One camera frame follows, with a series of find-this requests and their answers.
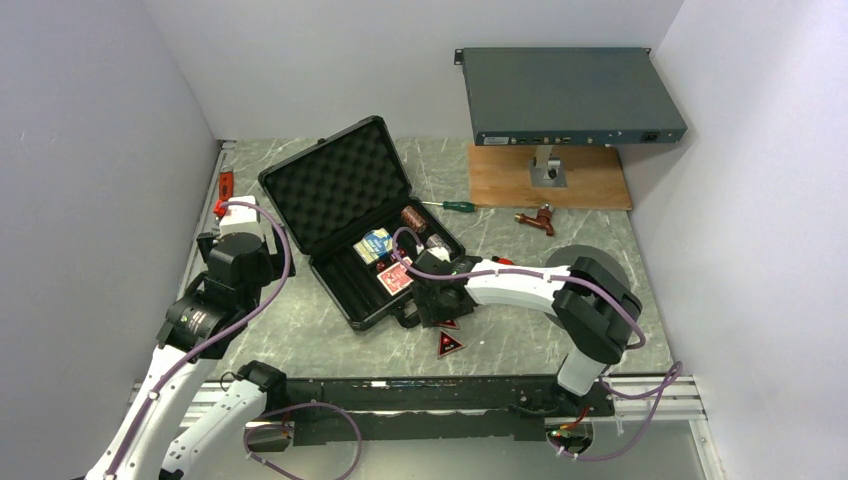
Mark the red-handled adjustable wrench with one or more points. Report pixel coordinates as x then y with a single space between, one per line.
226 184

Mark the poker chip roll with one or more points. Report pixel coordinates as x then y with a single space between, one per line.
413 219
436 241

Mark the plywood base board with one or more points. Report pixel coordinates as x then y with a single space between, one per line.
594 180

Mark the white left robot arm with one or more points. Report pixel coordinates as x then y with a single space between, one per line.
198 329

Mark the green-handled screwdriver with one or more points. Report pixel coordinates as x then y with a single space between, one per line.
457 206

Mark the blue playing card deck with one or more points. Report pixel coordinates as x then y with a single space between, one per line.
374 246

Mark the metal device stand bracket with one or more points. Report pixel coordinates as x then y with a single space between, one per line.
546 169

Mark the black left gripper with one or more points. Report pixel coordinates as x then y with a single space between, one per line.
274 262

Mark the grey rack-mount network device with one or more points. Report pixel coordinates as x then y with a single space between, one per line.
529 96

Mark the lower red all-in triangle button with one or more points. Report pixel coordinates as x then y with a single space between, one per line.
448 344

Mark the black foam-lined carrying case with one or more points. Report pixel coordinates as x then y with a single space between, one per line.
334 192

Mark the red dice set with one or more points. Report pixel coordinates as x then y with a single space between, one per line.
387 259

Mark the red playing card deck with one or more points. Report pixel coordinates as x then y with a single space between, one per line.
394 279

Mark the upper red triangle button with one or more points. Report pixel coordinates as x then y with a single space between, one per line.
450 324

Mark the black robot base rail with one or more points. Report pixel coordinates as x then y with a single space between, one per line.
317 411

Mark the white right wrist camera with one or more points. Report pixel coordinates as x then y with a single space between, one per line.
438 252

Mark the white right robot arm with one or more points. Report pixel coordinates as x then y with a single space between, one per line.
596 310

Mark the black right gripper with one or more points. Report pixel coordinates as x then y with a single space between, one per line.
429 313

